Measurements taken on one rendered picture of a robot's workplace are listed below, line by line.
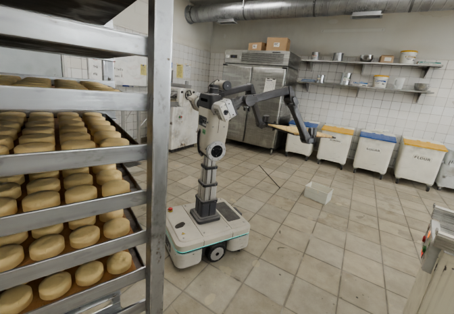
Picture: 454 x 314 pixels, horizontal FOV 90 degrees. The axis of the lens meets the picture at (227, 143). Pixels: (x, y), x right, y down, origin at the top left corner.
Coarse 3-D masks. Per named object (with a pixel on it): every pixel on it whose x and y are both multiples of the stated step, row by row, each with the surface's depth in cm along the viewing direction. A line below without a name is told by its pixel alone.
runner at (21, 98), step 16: (0, 96) 28; (16, 96) 29; (32, 96) 30; (48, 96) 31; (64, 96) 32; (80, 96) 33; (96, 96) 34; (112, 96) 35; (128, 96) 37; (144, 96) 38
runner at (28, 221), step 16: (128, 192) 41; (144, 192) 43; (48, 208) 34; (64, 208) 36; (80, 208) 37; (96, 208) 39; (112, 208) 40; (0, 224) 31; (16, 224) 33; (32, 224) 34; (48, 224) 35
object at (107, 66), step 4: (104, 60) 69; (104, 64) 70; (108, 64) 70; (112, 64) 71; (104, 68) 70; (108, 68) 70; (112, 68) 71; (104, 72) 70; (108, 72) 71; (112, 72) 71; (104, 76) 70; (108, 76) 71; (112, 76) 72; (108, 80) 71; (112, 80) 72; (112, 300) 93; (116, 300) 94; (112, 304) 94
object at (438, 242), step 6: (438, 234) 86; (444, 234) 85; (450, 234) 86; (438, 240) 86; (444, 240) 85; (450, 240) 84; (438, 246) 86; (444, 246) 85; (450, 246) 84; (450, 252) 84
